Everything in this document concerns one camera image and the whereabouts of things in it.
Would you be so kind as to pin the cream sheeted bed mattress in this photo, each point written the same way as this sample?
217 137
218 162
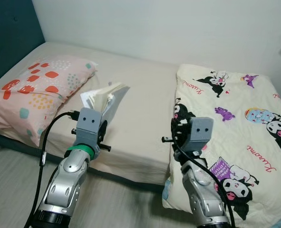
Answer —
145 109

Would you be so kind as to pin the cream cartoon print blanket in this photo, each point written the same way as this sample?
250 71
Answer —
245 133

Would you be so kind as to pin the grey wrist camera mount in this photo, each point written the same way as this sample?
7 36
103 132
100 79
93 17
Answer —
201 133
88 126

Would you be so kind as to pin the pink pillow with red spots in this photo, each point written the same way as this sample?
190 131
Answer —
36 95

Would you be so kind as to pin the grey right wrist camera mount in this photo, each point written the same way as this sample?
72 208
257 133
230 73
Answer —
201 133

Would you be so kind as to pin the white book with blue letters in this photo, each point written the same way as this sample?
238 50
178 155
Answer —
109 97

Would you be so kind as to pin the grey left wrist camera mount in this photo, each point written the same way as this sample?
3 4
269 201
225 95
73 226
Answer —
88 126

